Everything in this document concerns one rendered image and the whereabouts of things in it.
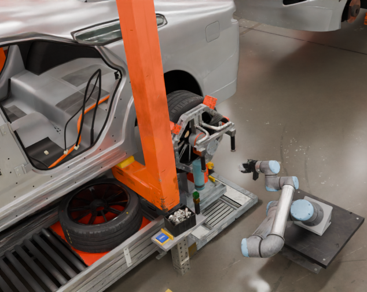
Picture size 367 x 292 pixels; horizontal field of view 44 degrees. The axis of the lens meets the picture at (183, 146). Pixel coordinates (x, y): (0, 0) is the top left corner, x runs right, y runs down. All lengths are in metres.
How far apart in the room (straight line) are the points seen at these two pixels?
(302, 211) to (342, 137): 1.98
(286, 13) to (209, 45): 1.93
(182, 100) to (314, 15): 2.60
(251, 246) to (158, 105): 1.09
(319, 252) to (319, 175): 1.29
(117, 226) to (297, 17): 3.41
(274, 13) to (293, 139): 1.61
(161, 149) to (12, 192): 1.06
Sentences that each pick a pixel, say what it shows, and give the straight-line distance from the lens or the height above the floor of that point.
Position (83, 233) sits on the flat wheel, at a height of 0.49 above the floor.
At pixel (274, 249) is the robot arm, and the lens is 2.94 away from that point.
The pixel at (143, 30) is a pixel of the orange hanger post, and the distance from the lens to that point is 2.77.
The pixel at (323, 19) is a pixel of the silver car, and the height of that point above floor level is 0.92.
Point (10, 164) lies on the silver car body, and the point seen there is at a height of 1.20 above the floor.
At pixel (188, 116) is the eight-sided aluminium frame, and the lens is 3.45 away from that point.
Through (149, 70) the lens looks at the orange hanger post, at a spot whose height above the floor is 1.70.
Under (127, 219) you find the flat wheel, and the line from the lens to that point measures 3.56.
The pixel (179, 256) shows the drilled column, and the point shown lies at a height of 0.22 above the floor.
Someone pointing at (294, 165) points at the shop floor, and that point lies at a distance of 4.76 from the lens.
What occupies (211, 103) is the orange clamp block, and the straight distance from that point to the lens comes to 3.60.
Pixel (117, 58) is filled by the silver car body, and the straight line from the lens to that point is 3.40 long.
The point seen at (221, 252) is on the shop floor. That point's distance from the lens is 3.88.
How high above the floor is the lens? 2.91
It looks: 35 degrees down
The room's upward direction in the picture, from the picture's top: 7 degrees counter-clockwise
